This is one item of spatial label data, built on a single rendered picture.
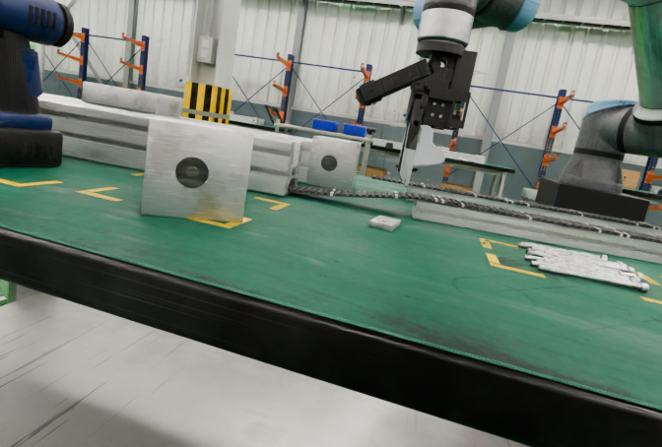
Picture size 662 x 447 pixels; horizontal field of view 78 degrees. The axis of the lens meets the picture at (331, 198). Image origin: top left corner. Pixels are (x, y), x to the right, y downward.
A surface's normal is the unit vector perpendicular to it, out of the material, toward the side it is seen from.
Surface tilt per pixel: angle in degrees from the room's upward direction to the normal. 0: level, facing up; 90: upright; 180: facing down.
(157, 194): 90
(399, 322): 0
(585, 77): 90
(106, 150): 90
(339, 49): 90
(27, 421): 0
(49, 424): 0
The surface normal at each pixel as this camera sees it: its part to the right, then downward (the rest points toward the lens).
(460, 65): -0.12, 0.14
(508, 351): 0.16, -0.97
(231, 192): 0.30, 0.21
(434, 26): -0.57, 0.04
